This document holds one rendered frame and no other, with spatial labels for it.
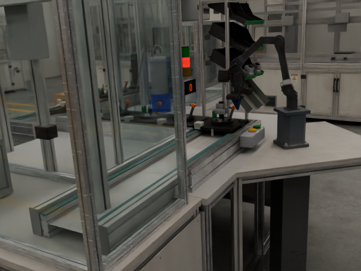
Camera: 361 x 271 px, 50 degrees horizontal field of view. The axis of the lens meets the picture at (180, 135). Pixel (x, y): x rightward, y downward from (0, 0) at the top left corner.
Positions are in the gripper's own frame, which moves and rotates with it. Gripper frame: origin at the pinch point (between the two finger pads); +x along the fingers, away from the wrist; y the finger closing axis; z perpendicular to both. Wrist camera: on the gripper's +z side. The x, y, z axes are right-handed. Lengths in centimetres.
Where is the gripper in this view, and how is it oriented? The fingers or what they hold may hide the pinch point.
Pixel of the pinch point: (237, 103)
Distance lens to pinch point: 220.1
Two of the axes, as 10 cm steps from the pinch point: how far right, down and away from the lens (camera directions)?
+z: 8.7, 0.7, -4.9
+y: 4.9, -2.6, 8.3
